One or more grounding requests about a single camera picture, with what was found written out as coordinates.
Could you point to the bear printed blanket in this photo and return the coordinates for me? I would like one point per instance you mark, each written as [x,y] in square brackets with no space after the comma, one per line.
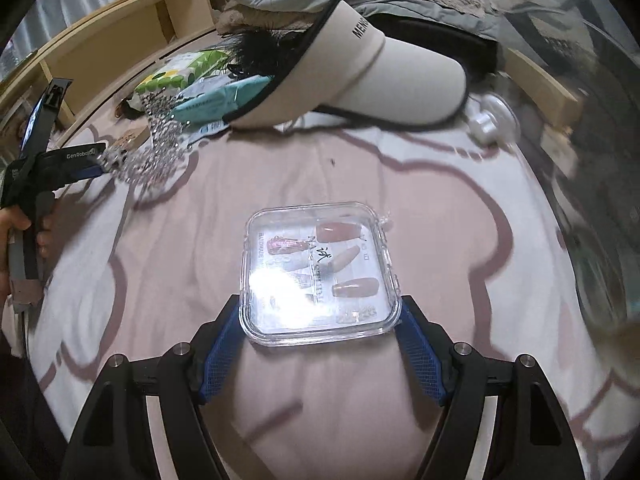
[320,175]

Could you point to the grey curtain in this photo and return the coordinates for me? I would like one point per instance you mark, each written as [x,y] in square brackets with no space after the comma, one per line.
[75,0]

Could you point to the teal tissue packet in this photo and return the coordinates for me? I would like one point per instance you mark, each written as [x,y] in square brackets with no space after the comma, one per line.
[225,97]

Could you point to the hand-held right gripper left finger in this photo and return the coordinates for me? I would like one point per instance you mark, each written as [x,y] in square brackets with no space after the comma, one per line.
[222,355]

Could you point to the wooden bedside shelf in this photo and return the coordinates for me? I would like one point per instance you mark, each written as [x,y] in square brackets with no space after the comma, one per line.
[125,35]

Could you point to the black feather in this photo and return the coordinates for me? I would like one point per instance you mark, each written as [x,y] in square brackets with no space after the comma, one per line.
[260,55]

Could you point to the white round plastic piece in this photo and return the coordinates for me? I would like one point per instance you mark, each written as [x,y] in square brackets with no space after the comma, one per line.
[492,117]

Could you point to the wooden block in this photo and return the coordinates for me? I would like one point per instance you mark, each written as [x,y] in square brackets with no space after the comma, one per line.
[545,82]

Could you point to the white sun visor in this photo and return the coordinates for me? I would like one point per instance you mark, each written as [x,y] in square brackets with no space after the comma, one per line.
[380,70]

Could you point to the beige fleece blanket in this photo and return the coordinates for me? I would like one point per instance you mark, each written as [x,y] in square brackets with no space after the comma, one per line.
[235,17]

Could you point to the green wet wipes pack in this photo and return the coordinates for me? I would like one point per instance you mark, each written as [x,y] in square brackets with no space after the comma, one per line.
[175,75]

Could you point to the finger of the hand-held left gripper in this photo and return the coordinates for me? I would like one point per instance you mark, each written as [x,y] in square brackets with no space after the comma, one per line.
[87,173]

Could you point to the clear bag with boxes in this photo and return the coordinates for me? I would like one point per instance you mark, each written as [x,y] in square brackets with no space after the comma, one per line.
[590,135]

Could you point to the clear plastic nail box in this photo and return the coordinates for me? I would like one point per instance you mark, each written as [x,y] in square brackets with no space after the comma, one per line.
[320,270]

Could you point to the person's left hand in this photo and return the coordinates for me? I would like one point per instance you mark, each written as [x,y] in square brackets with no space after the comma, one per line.
[12,220]

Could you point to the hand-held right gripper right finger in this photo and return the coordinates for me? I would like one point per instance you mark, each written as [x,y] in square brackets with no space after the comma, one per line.
[422,355]

